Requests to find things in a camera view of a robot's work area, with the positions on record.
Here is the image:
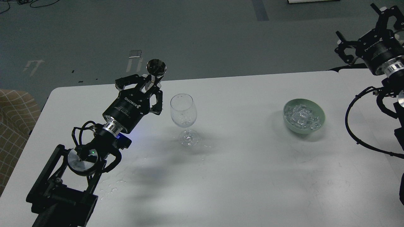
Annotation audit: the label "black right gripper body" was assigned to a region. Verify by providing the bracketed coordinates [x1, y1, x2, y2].
[355, 29, 404, 76]

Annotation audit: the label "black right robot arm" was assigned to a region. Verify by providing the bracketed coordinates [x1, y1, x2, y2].
[335, 3, 404, 159]

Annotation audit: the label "clear ice cubes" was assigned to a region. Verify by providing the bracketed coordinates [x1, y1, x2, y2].
[284, 104, 323, 131]

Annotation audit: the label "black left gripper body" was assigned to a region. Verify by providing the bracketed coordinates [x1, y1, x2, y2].
[102, 89, 151, 134]

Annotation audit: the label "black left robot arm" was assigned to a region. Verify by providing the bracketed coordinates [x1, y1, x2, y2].
[26, 73, 163, 227]

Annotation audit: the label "clear wine glass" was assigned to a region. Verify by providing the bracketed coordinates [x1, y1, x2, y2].
[170, 93, 199, 147]

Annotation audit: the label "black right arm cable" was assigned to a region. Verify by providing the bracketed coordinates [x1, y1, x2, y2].
[327, 63, 404, 160]

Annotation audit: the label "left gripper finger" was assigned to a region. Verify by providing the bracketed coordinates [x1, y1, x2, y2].
[144, 76, 163, 115]
[115, 74, 146, 93]

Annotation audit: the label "green bowl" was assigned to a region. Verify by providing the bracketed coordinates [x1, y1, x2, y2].
[282, 99, 326, 135]

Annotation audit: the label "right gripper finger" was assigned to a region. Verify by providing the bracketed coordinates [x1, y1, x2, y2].
[334, 31, 366, 66]
[370, 3, 404, 41]

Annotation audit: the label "metal floor plate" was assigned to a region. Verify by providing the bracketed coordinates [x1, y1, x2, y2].
[128, 50, 142, 59]

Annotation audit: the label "steel double jigger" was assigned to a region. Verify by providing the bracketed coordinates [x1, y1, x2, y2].
[146, 59, 167, 84]

